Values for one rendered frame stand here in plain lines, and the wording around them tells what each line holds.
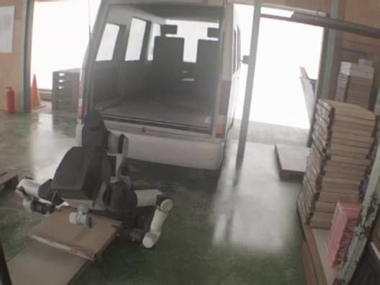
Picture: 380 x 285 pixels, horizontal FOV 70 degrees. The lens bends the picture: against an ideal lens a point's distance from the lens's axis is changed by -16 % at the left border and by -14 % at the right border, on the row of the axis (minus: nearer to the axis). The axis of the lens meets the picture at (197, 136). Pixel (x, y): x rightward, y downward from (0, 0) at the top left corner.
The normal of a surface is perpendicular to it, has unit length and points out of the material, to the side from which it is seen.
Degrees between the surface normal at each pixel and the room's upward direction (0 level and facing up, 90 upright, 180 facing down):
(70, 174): 42
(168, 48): 93
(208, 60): 93
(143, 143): 86
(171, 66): 93
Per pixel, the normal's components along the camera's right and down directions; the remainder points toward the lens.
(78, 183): -0.18, -0.57
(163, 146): -0.12, 0.19
